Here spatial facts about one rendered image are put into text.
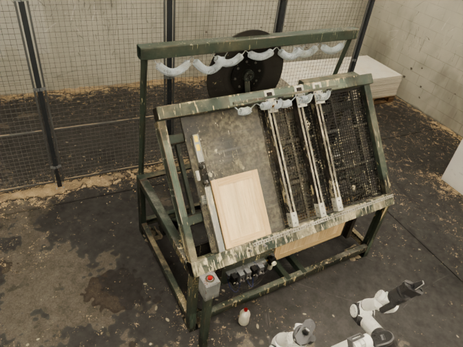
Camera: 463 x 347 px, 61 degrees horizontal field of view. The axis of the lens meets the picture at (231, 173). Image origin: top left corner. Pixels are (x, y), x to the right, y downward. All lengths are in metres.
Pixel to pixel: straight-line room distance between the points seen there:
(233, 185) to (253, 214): 0.30
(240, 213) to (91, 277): 1.73
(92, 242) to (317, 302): 2.43
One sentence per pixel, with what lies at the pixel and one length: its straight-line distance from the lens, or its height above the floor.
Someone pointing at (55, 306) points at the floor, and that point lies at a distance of 4.13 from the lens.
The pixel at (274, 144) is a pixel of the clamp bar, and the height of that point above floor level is 1.49.
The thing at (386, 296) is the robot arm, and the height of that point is 1.52.
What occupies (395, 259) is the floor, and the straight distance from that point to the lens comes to 4.95.
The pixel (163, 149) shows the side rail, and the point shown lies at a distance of 3.02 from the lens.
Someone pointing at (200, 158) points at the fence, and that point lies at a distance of 3.10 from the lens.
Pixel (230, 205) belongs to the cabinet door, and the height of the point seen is 1.15.
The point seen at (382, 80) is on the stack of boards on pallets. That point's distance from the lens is 8.03.
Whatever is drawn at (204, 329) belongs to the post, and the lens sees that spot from 3.48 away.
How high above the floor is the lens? 3.30
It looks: 37 degrees down
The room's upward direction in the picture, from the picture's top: 7 degrees clockwise
